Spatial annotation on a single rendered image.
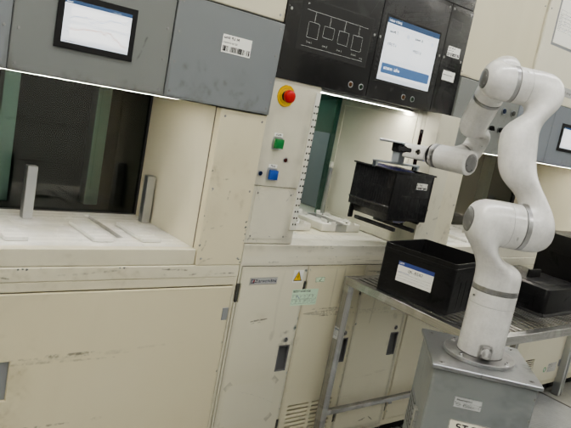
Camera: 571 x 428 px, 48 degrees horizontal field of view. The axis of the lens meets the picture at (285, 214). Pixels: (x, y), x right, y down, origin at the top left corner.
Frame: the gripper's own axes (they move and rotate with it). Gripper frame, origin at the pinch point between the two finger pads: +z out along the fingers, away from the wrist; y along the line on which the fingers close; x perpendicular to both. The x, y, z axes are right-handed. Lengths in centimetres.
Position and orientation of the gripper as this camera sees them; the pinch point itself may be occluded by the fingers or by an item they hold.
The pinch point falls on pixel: (400, 148)
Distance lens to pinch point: 237.8
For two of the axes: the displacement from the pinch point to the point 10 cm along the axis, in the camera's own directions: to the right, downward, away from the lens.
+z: -6.0, -2.4, 7.6
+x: 1.9, -9.7, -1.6
